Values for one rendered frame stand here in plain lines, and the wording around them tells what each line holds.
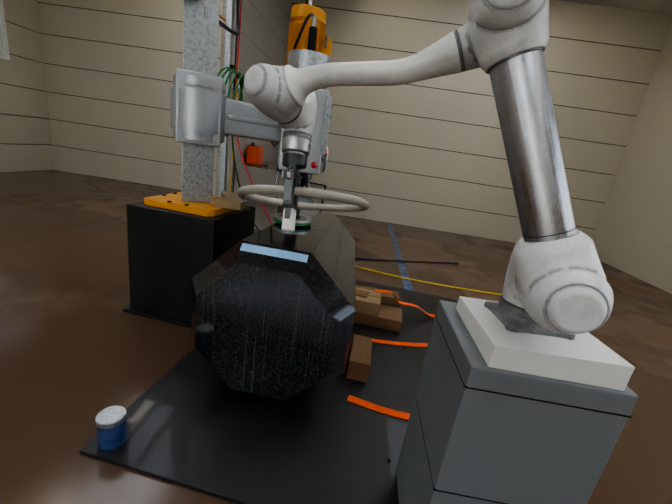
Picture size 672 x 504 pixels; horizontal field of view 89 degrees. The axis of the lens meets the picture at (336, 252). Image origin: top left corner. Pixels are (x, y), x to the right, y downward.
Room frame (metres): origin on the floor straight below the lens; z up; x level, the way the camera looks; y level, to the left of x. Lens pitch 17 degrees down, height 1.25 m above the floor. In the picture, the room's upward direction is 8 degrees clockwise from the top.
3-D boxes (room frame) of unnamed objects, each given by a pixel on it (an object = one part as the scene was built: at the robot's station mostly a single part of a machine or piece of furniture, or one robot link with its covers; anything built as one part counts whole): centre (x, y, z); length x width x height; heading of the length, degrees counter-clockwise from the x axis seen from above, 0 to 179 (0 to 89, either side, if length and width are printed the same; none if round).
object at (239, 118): (2.39, 0.81, 1.34); 0.74 x 0.34 x 0.25; 115
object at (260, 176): (5.17, 1.14, 0.43); 1.30 x 0.62 x 0.86; 177
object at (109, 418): (1.05, 0.77, 0.08); 0.10 x 0.10 x 0.13
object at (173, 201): (2.30, 0.99, 0.76); 0.49 x 0.49 x 0.05; 81
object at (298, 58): (2.27, 0.34, 1.60); 0.96 x 0.25 x 0.17; 11
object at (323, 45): (2.58, 0.39, 1.88); 0.31 x 0.28 x 0.40; 101
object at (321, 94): (2.01, 0.29, 1.30); 0.36 x 0.22 x 0.45; 11
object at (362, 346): (1.80, -0.24, 0.07); 0.30 x 0.12 x 0.12; 174
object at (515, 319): (0.93, -0.57, 0.88); 0.22 x 0.18 x 0.06; 0
